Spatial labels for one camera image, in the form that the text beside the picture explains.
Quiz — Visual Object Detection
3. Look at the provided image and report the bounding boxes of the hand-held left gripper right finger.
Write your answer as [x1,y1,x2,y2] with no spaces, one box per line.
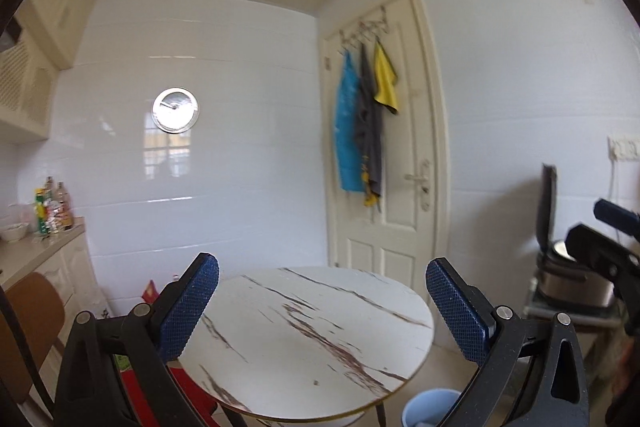
[425,258,592,427]

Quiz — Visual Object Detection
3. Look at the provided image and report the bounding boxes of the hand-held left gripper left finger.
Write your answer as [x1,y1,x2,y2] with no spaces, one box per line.
[52,252,221,427]

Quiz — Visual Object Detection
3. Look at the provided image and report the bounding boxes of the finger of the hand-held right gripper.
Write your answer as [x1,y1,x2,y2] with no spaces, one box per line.
[593,199,640,234]
[565,222,640,294]

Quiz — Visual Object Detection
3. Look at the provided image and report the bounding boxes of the light blue trash bin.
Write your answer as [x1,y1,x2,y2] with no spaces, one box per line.
[401,388,463,427]

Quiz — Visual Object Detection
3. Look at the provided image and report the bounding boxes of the silver rice cooker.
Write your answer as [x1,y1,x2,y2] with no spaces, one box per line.
[534,163,618,311]

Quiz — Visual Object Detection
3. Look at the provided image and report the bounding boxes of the round white marble table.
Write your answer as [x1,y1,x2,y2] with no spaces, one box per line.
[177,266,435,427]

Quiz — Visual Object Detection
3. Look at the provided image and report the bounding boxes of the cream kitchen counter cabinet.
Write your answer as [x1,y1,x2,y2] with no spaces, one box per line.
[0,217,101,408]

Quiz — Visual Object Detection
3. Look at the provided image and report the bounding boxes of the brown wooden chair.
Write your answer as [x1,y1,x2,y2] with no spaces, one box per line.
[0,272,66,405]

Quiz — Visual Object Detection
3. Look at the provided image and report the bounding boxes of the red white seasoning packet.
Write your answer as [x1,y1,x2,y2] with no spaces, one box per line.
[46,202,64,234]

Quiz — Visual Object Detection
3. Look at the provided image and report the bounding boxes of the grey apron with yellow trim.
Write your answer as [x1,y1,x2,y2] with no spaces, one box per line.
[354,47,385,208]

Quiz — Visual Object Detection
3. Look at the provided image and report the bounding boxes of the cream panel door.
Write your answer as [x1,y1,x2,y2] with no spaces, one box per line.
[320,0,453,280]

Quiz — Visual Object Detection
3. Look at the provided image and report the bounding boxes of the white bowl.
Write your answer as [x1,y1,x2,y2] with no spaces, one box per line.
[0,222,28,243]

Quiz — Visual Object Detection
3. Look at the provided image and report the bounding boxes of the clear plastic container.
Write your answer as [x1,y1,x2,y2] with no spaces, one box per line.
[7,203,36,226]

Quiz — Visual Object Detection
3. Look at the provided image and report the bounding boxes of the blue apron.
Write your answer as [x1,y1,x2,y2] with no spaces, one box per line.
[334,52,366,194]

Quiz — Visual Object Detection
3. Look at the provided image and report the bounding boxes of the yellow cleaning cloth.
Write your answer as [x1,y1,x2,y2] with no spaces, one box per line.
[372,41,401,115]

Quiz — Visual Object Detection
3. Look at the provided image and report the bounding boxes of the cream lattice door cabinet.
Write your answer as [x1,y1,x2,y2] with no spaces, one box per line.
[0,32,58,140]

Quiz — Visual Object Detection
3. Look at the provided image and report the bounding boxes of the metal over-door hook rack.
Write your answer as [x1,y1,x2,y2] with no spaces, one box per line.
[338,5,390,56]

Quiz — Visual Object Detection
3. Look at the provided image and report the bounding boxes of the white wall switch plate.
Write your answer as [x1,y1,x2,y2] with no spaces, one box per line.
[607,136,640,160]

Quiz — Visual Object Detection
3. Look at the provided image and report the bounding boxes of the silver door handle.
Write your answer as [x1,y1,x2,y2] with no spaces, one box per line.
[404,159,432,212]

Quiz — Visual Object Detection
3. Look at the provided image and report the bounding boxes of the round silver wall clock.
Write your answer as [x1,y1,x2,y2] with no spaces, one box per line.
[151,87,200,133]

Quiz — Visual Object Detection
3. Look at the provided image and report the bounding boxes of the cream upper wall cabinet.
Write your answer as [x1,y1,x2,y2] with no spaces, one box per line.
[15,0,98,70]

